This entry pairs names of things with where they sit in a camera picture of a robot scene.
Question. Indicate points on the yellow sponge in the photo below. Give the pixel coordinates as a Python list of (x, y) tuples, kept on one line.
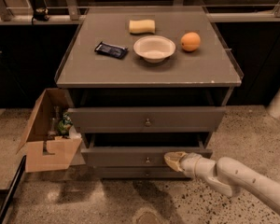
[(142, 27)]

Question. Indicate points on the brown cardboard box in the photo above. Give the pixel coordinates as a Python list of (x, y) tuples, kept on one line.
[(43, 154)]

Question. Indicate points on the grey bottom drawer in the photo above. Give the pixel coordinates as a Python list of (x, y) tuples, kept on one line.
[(137, 172)]

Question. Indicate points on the grey drawer cabinet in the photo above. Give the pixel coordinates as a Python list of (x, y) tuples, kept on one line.
[(204, 77)]

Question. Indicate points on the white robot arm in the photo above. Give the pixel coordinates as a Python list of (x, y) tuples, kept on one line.
[(248, 158)]

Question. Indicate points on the clear bottle in box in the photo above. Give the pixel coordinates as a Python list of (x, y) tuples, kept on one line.
[(53, 127)]

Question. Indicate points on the green snack bag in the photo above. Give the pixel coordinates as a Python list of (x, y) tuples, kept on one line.
[(64, 124)]

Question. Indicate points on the black device on ledge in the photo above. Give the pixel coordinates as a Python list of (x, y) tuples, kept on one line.
[(41, 14)]

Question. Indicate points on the grey top drawer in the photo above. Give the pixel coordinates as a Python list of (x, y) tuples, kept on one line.
[(169, 119)]

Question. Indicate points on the orange fruit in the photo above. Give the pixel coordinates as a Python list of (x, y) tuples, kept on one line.
[(190, 41)]

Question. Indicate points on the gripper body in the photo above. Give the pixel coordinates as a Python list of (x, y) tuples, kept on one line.
[(189, 163)]

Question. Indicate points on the dark blue snack packet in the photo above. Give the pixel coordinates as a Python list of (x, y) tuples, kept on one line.
[(111, 50)]

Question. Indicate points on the white paper bowl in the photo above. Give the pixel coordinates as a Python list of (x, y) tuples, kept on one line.
[(154, 48)]

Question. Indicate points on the black bar on floor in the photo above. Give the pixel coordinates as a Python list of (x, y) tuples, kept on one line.
[(6, 195)]

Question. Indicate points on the grey drawer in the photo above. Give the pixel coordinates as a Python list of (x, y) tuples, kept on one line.
[(140, 149), (137, 172), (169, 119)]

